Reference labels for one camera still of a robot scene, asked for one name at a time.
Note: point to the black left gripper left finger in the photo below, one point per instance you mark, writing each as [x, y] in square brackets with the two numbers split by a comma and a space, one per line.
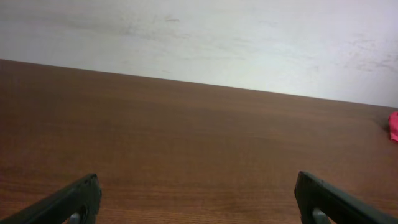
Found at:
[78, 202]

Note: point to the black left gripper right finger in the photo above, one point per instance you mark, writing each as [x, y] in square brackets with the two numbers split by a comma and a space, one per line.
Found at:
[320, 202]

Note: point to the red t-shirt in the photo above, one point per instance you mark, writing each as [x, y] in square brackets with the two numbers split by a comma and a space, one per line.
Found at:
[393, 126]

